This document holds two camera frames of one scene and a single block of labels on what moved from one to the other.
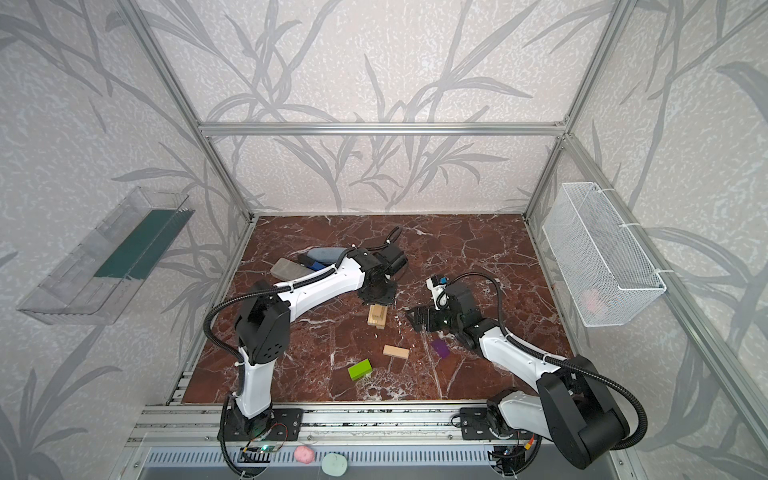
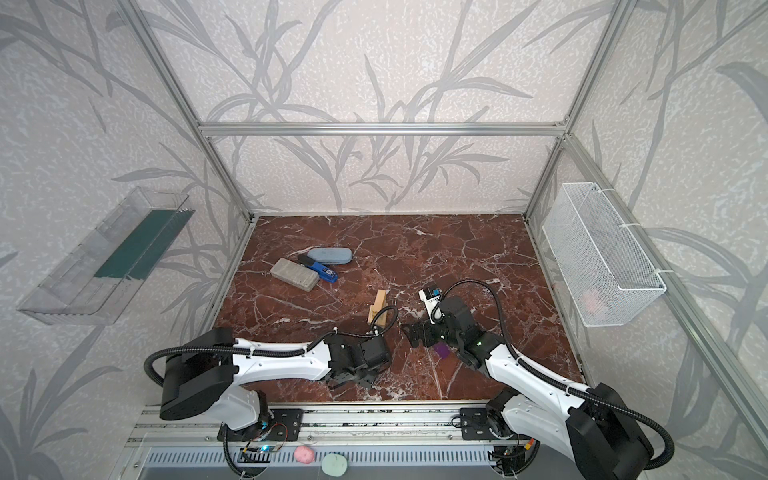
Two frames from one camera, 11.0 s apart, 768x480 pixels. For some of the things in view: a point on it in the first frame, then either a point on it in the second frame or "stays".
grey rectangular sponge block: (286, 270) stays
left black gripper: (389, 255) to (372, 354)
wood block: (377, 315) stays
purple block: (440, 346) stays
